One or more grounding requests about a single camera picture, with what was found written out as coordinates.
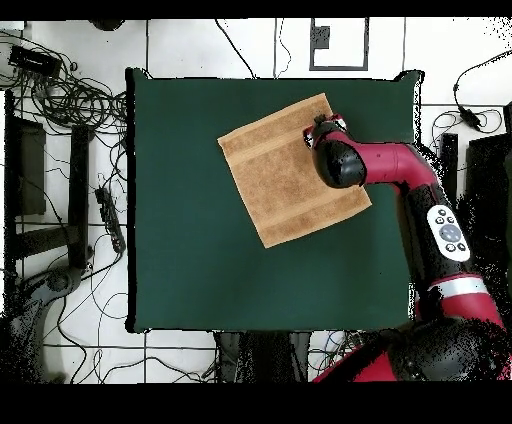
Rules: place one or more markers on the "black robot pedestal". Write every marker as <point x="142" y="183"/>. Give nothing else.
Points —
<point x="264" y="356"/>

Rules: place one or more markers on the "black electronics box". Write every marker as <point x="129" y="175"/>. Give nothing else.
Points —
<point x="34" y="60"/>

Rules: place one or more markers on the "dark square floor frame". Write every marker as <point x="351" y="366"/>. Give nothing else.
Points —
<point x="340" y="68"/>

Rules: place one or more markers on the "black flat panel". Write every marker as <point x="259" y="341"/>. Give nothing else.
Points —
<point x="488" y="180"/>
<point x="32" y="172"/>

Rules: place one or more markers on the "small dark grey square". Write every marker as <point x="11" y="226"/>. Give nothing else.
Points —
<point x="320" y="38"/>

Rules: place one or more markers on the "tan terry towel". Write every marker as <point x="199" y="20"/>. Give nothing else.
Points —
<point x="280" y="172"/>

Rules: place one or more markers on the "black metal stand leg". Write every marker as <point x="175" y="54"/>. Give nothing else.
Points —
<point x="79" y="192"/>
<point x="450" y="160"/>

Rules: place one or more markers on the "dark green table cloth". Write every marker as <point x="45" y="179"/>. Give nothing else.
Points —
<point x="180" y="200"/>

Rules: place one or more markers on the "dark grey stand base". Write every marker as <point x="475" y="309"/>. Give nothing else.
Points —
<point x="58" y="280"/>

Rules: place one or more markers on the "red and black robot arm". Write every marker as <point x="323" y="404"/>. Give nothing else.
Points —
<point x="384" y="160"/>

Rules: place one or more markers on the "dark rounded object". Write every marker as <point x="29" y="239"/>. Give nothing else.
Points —
<point x="107" y="24"/>

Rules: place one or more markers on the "black power strip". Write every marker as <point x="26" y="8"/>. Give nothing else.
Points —
<point x="110" y="220"/>

